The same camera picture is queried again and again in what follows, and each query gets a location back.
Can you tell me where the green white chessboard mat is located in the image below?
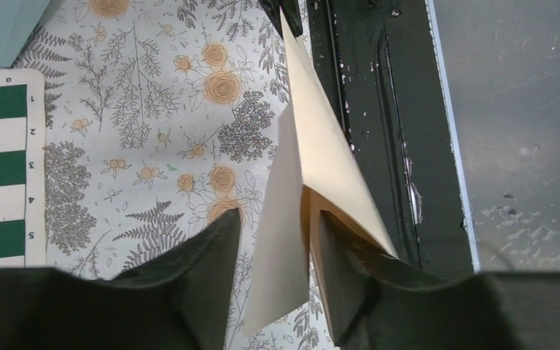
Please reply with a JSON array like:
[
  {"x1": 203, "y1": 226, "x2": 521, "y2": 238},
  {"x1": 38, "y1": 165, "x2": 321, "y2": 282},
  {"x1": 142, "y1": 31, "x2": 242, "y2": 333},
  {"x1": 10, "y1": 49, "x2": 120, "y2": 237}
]
[{"x1": 0, "y1": 69, "x2": 47, "y2": 268}]

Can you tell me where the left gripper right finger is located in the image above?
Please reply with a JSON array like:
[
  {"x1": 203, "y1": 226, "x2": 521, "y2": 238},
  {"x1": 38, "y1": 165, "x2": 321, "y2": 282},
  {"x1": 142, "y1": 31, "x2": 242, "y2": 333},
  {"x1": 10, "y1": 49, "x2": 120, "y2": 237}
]
[{"x1": 318, "y1": 211, "x2": 560, "y2": 349}]

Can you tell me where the floral patterned table mat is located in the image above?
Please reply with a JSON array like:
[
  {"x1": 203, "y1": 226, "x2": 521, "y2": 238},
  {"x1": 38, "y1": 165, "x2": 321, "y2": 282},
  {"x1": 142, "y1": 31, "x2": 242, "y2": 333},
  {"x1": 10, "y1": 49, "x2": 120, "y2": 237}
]
[{"x1": 0, "y1": 1, "x2": 333, "y2": 349}]

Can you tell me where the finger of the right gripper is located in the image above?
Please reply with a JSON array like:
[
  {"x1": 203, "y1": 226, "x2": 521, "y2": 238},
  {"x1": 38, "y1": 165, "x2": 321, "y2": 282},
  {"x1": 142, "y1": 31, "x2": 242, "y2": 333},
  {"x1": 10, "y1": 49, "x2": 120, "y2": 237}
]
[{"x1": 258, "y1": 0, "x2": 303, "y2": 38}]

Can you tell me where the grey-blue envelope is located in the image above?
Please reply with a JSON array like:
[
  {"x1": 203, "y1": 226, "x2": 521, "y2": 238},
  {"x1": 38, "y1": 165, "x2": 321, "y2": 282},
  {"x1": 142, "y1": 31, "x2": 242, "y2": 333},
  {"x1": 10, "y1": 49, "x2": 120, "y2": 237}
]
[{"x1": 0, "y1": 0, "x2": 50, "y2": 68}]

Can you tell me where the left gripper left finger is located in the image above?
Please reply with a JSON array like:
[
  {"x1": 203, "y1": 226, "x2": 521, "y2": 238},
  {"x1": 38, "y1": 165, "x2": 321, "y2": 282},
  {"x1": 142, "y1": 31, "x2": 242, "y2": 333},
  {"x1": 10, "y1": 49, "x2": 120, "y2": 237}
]
[{"x1": 0, "y1": 209, "x2": 241, "y2": 349}]

